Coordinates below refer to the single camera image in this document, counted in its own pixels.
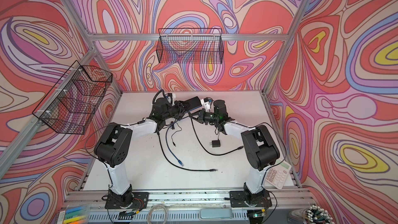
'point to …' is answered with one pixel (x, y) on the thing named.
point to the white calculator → (278, 173)
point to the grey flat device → (207, 214)
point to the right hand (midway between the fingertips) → (190, 118)
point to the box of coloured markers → (77, 213)
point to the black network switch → (194, 102)
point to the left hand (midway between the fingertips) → (194, 104)
